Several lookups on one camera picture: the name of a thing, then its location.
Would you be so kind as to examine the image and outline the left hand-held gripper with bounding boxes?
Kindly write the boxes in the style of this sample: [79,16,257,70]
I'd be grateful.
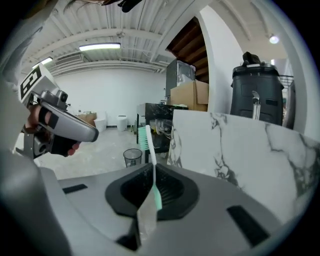
[15,62,100,160]

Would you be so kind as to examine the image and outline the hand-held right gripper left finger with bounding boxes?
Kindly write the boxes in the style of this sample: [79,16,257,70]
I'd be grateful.
[57,163,156,256]

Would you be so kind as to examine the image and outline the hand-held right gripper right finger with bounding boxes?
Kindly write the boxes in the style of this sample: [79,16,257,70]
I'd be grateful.
[139,163,284,256]

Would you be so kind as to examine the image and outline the white toothbrush item green bristles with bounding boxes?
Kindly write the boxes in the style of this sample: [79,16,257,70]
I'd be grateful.
[136,124,164,211]

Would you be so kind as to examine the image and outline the white marble sink counter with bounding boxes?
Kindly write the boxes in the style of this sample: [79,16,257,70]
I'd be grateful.
[166,109,320,226]

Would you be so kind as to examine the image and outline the person's left hand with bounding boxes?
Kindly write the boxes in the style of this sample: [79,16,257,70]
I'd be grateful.
[25,105,81,158]

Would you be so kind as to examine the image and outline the small brown cardboard box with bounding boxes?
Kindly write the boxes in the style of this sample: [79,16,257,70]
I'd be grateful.
[75,112,98,126]

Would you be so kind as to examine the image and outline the white toilet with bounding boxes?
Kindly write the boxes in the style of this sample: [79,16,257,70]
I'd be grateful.
[93,110,108,133]
[116,114,129,132]

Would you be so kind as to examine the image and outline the black mesh waste basket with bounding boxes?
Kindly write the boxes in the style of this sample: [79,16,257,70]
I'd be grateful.
[122,148,144,169]

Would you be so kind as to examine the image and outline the long ceiling light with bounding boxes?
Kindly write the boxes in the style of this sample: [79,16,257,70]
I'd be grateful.
[78,42,122,52]
[31,56,54,69]

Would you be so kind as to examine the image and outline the black marble cabinet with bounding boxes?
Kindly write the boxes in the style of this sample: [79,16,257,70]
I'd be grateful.
[136,102,189,154]

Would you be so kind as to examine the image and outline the grey tall appliance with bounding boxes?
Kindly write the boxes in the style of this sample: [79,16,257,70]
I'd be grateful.
[164,58,196,105]

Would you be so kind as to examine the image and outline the large cardboard box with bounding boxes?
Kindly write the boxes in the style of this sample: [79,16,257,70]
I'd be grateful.
[170,80,210,112]

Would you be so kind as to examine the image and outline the chrome faucet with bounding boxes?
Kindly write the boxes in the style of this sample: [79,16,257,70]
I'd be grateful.
[251,90,262,121]

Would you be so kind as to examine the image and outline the brown wooden stair underside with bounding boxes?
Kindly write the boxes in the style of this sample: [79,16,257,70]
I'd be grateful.
[165,15,210,84]

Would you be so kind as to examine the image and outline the large black bin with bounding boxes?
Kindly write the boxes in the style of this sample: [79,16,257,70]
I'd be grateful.
[229,63,285,126]

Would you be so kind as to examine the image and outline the black object on bin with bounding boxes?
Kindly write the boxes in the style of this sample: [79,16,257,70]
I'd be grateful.
[241,51,262,67]

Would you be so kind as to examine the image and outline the black wire rack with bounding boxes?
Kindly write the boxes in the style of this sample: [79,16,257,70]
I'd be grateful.
[278,74,296,89]

